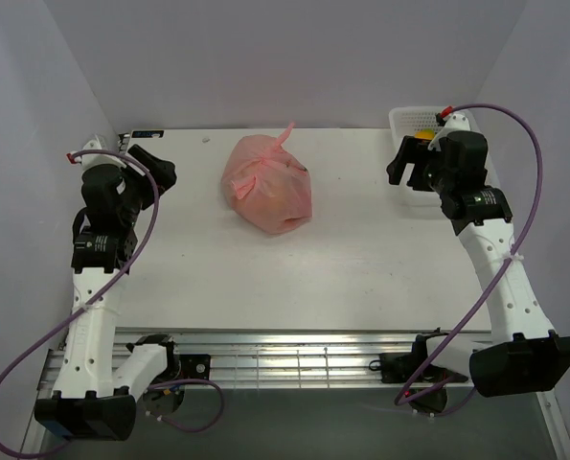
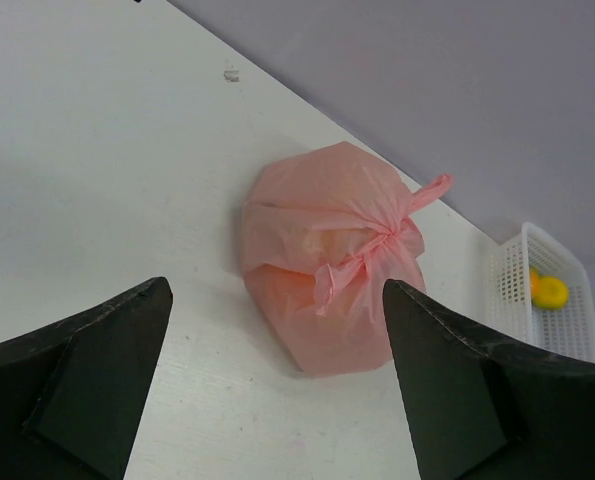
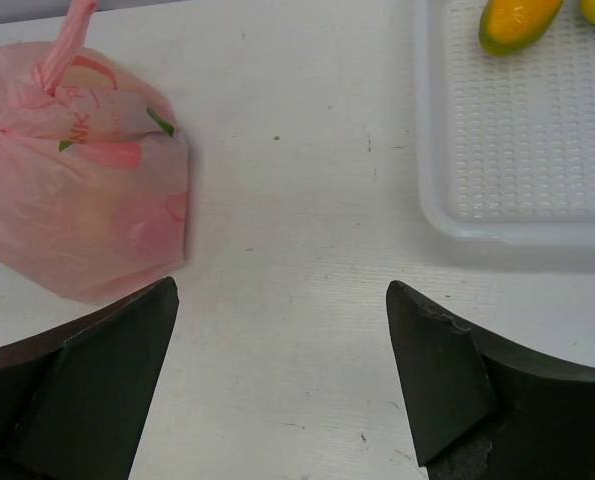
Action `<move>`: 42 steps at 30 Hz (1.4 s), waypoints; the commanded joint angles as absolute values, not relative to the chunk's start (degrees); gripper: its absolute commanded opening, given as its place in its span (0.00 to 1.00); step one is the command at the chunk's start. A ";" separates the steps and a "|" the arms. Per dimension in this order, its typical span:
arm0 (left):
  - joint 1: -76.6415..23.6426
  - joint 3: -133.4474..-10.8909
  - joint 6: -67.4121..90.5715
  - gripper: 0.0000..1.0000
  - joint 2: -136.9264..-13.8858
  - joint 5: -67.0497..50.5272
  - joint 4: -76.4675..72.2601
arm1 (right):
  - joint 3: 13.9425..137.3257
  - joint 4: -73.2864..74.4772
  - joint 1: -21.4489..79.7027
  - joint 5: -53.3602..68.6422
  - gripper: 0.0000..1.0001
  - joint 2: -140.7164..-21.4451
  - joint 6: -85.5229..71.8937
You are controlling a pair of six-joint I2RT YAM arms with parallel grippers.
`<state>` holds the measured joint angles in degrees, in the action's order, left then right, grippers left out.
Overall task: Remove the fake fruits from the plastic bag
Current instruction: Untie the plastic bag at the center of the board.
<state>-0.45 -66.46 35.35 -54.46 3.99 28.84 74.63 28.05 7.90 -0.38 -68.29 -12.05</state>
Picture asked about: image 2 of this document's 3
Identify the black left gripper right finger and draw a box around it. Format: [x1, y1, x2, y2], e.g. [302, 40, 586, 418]
[383, 280, 595, 479]

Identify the pink plastic bag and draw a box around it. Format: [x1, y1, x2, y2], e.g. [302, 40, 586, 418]
[240, 142, 453, 377]

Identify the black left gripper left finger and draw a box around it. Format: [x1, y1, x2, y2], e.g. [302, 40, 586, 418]
[0, 277, 172, 479]

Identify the yellow green fake lemon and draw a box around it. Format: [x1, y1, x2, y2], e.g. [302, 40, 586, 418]
[532, 276, 569, 310]

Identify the white plastic basket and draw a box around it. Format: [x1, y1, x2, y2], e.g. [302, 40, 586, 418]
[480, 221, 595, 365]

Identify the orange green fake mango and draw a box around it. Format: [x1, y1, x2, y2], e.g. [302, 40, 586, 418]
[529, 266, 541, 301]

